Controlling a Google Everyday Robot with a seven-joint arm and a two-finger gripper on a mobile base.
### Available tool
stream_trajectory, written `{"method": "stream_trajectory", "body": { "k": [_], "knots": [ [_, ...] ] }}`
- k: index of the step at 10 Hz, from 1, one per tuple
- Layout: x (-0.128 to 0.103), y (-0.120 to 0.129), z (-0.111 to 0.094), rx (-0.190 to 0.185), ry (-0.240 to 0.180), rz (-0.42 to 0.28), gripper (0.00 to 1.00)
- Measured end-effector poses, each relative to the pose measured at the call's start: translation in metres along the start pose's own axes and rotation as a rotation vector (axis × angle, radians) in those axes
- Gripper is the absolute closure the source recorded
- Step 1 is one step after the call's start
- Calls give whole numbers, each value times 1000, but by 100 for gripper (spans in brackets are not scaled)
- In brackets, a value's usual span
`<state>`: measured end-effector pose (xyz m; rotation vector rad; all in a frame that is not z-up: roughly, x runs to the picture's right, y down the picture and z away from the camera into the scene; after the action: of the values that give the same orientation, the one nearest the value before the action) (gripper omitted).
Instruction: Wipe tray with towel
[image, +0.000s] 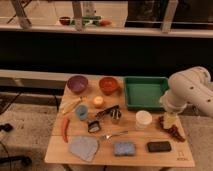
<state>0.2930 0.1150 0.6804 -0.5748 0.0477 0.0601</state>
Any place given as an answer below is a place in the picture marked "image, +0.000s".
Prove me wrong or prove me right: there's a silver fork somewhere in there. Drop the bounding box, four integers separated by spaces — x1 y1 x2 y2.
99 131 128 141

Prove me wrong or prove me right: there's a wooden table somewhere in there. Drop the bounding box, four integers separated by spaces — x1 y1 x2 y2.
45 78 195 167

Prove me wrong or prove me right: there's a black rectangular block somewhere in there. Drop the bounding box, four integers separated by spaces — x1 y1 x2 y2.
147 141 172 152

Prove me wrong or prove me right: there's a purple bowl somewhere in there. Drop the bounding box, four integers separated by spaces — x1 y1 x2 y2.
67 75 88 94

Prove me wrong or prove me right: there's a small blue cup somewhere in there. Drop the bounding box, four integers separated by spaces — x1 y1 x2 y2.
75 105 88 121

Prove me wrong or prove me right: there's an orange bowl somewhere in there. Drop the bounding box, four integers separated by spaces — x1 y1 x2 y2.
99 77 119 95

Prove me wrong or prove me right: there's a small metal cup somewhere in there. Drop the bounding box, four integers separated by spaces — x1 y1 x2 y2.
110 109 121 124

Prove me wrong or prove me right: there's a green plastic tray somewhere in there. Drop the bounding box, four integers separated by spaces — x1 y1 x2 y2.
123 76 169 111

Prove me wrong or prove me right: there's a red chili pepper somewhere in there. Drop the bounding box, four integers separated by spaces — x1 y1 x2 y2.
61 117 70 143

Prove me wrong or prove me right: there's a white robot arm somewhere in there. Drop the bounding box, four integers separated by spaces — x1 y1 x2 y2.
159 67 213 129

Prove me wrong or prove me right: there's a light blue towel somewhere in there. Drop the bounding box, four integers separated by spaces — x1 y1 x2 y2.
68 136 99 162

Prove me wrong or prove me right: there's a blue sponge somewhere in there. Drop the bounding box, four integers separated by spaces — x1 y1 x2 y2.
114 141 136 156

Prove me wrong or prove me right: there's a dark red grape bunch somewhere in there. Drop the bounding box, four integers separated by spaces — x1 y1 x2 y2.
158 116 185 142

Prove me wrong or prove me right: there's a yellow round fruit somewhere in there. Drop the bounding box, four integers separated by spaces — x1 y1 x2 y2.
93 96 104 108

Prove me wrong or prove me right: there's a yellow banana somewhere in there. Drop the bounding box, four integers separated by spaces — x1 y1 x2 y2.
59 97 84 115

